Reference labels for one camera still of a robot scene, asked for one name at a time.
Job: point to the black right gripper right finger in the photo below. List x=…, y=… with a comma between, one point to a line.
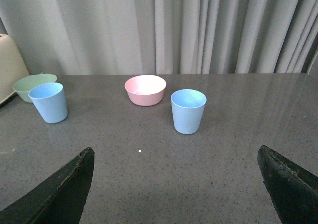
x=293, y=190

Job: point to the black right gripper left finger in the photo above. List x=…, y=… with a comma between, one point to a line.
x=59, y=199

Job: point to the light blue cup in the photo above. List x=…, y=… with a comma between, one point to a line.
x=49, y=100
x=187, y=109

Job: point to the green bowl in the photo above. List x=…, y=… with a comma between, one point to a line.
x=25, y=85

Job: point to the pink bowl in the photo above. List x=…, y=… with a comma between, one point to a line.
x=145, y=90

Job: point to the cream white appliance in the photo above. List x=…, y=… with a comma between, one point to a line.
x=12, y=67

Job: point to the grey curtain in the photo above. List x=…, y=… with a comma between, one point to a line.
x=114, y=37

